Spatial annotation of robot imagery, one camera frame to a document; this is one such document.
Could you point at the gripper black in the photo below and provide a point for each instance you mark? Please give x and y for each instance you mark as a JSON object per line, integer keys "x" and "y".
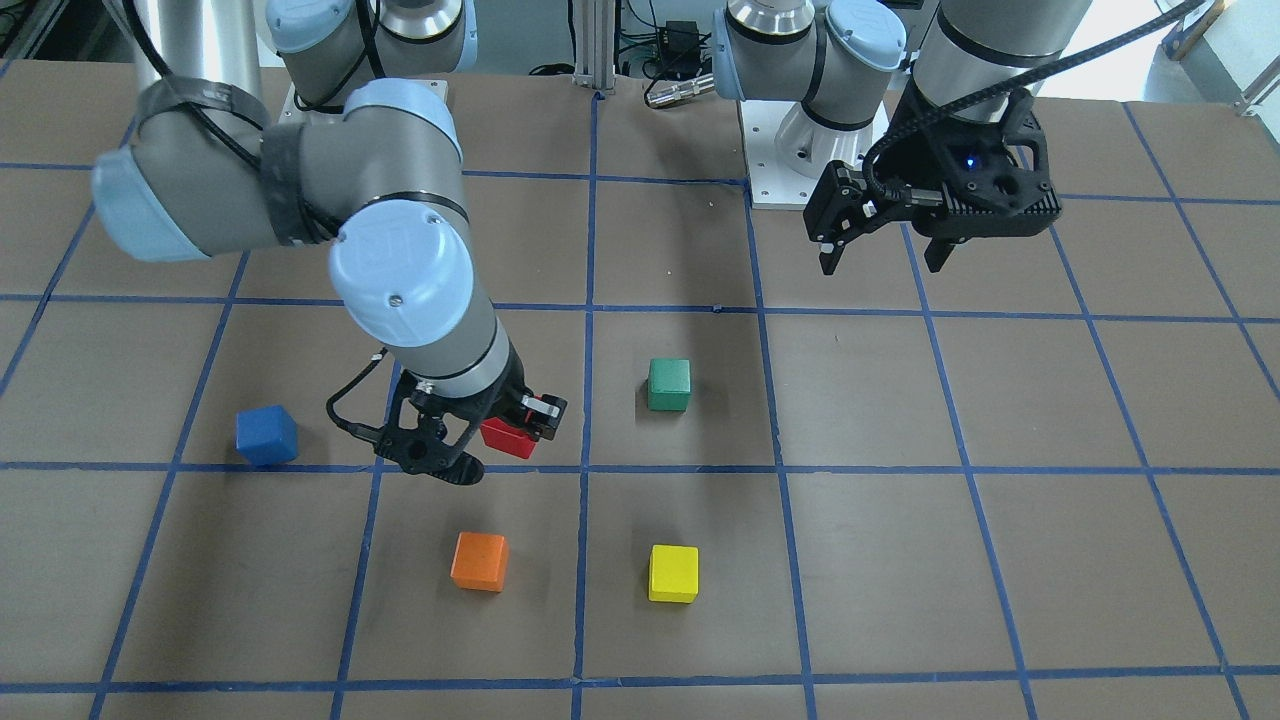
{"x": 511, "y": 388}
{"x": 908, "y": 160}

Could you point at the red wooden block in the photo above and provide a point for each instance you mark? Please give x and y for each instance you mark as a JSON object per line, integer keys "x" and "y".
{"x": 502, "y": 437}

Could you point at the green wooden block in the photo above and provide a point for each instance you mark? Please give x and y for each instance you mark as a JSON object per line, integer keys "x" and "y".
{"x": 669, "y": 385}

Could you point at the orange wooden block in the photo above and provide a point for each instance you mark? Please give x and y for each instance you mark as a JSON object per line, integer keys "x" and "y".
{"x": 480, "y": 561}

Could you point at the yellow wooden block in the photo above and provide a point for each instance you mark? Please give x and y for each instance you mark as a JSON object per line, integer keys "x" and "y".
{"x": 674, "y": 573}

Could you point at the blue wooden block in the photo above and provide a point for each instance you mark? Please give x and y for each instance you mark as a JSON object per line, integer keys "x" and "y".
{"x": 266, "y": 436}

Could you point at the silver metal connector plug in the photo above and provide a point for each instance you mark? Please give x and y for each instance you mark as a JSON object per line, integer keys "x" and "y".
{"x": 680, "y": 91}

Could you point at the black electronics box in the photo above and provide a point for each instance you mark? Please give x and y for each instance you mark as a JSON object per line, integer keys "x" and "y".
{"x": 679, "y": 40}

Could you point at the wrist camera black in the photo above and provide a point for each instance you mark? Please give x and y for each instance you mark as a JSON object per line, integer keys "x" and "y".
{"x": 994, "y": 177}
{"x": 423, "y": 449}

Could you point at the aluminium frame post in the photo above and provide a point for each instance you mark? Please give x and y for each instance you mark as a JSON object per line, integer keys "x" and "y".
{"x": 594, "y": 34}

